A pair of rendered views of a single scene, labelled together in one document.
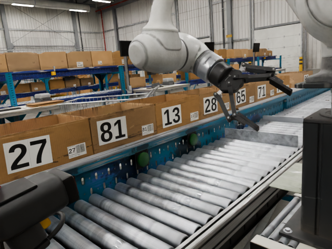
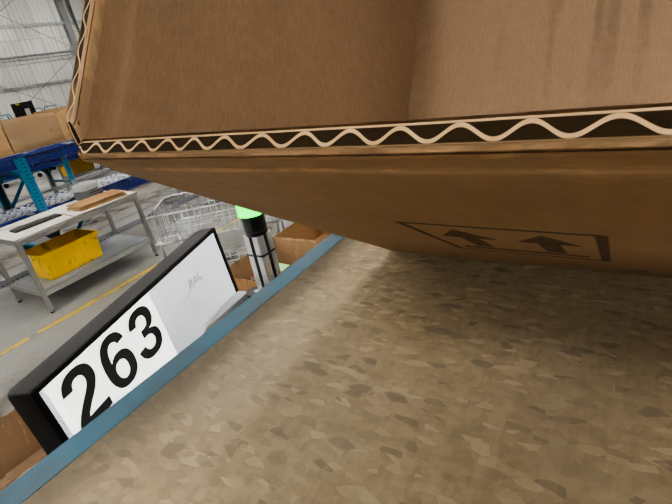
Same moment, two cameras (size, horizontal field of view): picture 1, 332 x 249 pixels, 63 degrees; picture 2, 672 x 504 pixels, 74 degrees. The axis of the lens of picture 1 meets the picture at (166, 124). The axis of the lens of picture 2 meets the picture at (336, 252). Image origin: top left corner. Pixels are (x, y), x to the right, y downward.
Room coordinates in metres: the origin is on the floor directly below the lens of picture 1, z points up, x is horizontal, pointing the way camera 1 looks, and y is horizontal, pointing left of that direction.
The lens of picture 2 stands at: (-0.46, 0.25, 1.84)
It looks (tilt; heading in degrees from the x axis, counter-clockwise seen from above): 24 degrees down; 352
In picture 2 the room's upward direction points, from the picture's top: 11 degrees counter-clockwise
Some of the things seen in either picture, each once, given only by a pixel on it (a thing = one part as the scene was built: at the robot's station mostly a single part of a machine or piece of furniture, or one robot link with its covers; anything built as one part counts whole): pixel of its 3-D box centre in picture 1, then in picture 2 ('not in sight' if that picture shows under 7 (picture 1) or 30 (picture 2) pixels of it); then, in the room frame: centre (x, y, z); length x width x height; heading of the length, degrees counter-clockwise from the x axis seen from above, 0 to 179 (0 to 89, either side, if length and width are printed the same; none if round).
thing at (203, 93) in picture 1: (199, 103); not in sight; (1.95, -0.26, 0.96); 0.39 x 0.29 x 0.17; 136
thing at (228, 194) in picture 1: (188, 184); not in sight; (1.11, -0.08, 0.72); 0.52 x 0.05 x 0.05; 46
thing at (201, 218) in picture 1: (157, 202); not in sight; (0.97, 0.06, 0.72); 0.52 x 0.05 x 0.05; 46
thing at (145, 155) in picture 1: (144, 159); not in sight; (1.25, 0.12, 0.81); 0.07 x 0.01 x 0.07; 136
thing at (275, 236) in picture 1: (290, 218); not in sight; (0.77, -0.36, 0.74); 0.28 x 0.02 x 0.02; 136
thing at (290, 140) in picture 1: (258, 138); not in sight; (1.60, -0.55, 0.76); 0.46 x 0.01 x 0.09; 46
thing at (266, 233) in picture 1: (281, 216); not in sight; (0.78, -0.34, 0.74); 0.28 x 0.02 x 0.02; 136
